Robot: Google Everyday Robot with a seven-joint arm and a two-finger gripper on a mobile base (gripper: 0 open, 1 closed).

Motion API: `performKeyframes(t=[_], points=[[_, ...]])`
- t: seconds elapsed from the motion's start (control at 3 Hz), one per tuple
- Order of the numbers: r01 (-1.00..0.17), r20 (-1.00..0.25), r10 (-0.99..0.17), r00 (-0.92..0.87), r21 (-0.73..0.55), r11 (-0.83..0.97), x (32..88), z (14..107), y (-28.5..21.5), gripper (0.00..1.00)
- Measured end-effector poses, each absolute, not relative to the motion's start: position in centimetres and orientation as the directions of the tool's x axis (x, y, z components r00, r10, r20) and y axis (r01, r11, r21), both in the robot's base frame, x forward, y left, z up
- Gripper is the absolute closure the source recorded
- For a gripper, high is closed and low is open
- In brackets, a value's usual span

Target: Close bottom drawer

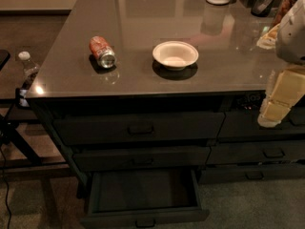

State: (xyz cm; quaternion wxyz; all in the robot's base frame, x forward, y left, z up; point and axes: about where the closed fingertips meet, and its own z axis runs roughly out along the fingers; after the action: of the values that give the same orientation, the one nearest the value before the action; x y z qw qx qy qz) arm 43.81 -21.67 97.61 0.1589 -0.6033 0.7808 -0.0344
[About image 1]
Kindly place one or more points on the clear water bottle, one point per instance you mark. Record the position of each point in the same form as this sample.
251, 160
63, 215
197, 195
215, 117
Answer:
30, 68

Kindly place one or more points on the orange soda can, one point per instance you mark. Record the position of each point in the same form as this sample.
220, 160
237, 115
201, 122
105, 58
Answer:
102, 52

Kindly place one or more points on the black object on counter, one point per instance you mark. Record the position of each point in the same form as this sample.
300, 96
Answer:
261, 8

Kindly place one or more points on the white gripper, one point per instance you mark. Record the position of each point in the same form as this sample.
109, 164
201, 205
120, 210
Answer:
292, 38

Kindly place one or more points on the dark cabinet frame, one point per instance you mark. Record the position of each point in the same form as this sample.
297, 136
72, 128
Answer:
51, 107

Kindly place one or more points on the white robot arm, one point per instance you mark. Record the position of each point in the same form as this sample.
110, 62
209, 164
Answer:
290, 37

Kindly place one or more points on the dark drawer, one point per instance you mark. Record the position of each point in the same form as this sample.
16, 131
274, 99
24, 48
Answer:
143, 199
255, 152
243, 126
97, 129
251, 173
136, 158

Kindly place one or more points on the dark side table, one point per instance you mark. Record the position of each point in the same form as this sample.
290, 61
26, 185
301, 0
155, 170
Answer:
31, 162

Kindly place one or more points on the jar of brown snacks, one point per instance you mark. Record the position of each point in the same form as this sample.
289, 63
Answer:
283, 8

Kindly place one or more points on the white paper bowl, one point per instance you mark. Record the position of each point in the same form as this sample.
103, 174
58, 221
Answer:
175, 55

